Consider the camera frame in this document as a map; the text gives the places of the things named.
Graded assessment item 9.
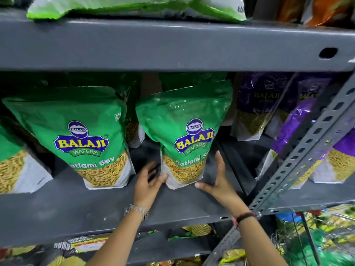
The person's right hand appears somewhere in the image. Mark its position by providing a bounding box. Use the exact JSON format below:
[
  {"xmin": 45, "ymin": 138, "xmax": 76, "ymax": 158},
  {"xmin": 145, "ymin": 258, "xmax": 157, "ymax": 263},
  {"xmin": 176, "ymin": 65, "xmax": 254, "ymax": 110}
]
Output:
[{"xmin": 194, "ymin": 151, "xmax": 251, "ymax": 218}]

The person's left hand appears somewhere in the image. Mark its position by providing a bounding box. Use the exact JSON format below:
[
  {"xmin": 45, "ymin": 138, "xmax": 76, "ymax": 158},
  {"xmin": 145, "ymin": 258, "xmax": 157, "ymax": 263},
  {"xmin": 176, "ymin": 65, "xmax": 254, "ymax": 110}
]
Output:
[{"xmin": 133, "ymin": 161, "xmax": 168, "ymax": 211}]

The person's right forearm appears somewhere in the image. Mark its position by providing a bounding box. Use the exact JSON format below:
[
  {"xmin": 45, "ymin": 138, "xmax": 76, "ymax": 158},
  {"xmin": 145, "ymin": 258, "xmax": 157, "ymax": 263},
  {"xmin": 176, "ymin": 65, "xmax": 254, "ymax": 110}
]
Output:
[{"xmin": 237, "ymin": 216, "xmax": 289, "ymax": 266}]

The person's left forearm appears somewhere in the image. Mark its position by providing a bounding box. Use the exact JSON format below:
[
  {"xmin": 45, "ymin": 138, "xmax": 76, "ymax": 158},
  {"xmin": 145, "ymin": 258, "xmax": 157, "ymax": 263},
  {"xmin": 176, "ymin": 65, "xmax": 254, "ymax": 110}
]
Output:
[{"xmin": 86, "ymin": 209, "xmax": 147, "ymax": 266}]

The silver wrist watch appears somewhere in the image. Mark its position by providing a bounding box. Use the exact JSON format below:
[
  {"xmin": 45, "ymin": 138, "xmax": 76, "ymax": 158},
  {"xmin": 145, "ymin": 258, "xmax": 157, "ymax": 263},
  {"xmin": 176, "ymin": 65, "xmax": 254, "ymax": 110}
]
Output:
[{"xmin": 124, "ymin": 203, "xmax": 149, "ymax": 222}]

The yellow and green snack packet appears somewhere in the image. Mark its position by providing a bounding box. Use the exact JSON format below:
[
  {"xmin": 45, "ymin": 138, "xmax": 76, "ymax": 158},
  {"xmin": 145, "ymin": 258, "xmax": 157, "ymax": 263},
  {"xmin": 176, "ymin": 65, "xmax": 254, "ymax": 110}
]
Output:
[{"xmin": 168, "ymin": 223, "xmax": 213, "ymax": 242}]

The black and red wrist band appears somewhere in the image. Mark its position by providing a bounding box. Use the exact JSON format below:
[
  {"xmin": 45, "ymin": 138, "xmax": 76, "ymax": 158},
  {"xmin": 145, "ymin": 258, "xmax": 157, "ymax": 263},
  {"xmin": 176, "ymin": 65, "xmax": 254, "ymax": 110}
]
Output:
[{"xmin": 232, "ymin": 212, "xmax": 257, "ymax": 228}]

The purple snack packet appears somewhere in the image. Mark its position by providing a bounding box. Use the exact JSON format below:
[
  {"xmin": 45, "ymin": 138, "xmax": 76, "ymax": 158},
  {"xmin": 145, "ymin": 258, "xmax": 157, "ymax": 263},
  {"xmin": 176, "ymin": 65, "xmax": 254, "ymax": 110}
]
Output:
[
  {"xmin": 230, "ymin": 72, "xmax": 293, "ymax": 142},
  {"xmin": 308, "ymin": 129, "xmax": 355, "ymax": 184},
  {"xmin": 255, "ymin": 76, "xmax": 334, "ymax": 181}
]

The dark packet with yellow label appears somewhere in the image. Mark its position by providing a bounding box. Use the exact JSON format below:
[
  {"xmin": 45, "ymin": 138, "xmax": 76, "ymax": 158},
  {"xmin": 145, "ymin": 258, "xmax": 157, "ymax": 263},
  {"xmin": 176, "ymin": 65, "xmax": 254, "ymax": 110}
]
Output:
[{"xmin": 53, "ymin": 235, "xmax": 109, "ymax": 255}]

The yellow wavy print packet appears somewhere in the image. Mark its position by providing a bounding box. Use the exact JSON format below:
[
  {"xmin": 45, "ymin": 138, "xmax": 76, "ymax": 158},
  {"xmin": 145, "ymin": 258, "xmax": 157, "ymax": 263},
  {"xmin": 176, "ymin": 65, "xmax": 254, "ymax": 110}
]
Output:
[{"xmin": 47, "ymin": 255, "xmax": 87, "ymax": 266}]

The grey metal shelving rack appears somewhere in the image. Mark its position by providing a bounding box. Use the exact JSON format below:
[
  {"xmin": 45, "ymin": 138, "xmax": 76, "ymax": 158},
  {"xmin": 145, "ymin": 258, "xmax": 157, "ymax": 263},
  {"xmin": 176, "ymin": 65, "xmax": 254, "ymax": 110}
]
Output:
[{"xmin": 0, "ymin": 8, "xmax": 355, "ymax": 266}]

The pile of colourful packets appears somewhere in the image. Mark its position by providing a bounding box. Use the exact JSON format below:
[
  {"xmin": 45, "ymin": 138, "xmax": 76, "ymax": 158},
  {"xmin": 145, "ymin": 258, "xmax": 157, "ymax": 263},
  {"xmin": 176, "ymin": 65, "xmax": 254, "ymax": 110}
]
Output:
[{"xmin": 275, "ymin": 205, "xmax": 355, "ymax": 266}]

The light green and white packet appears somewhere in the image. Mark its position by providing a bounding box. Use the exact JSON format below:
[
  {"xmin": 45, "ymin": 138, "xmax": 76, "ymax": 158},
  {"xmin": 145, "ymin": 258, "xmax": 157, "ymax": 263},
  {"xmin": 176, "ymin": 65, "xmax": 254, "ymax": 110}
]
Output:
[{"xmin": 27, "ymin": 0, "xmax": 247, "ymax": 23}]

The orange snack packet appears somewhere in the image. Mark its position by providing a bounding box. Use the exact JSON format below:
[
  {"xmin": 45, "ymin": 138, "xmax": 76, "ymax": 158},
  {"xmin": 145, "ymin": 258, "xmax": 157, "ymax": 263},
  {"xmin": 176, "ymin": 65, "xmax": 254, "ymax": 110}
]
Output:
[
  {"xmin": 276, "ymin": 0, "xmax": 306, "ymax": 23},
  {"xmin": 303, "ymin": 0, "xmax": 355, "ymax": 27}
]

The grey slotted angle post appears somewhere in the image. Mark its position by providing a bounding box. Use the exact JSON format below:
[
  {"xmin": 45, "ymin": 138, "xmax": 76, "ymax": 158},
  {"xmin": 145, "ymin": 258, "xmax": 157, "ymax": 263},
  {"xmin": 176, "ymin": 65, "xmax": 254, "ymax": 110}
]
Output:
[{"xmin": 202, "ymin": 77, "xmax": 355, "ymax": 266}]

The metal wire basket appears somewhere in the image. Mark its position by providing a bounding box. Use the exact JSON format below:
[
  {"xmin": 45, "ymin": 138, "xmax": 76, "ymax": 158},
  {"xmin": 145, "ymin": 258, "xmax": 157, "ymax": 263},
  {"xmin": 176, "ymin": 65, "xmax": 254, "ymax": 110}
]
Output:
[{"xmin": 270, "ymin": 209, "xmax": 355, "ymax": 266}]

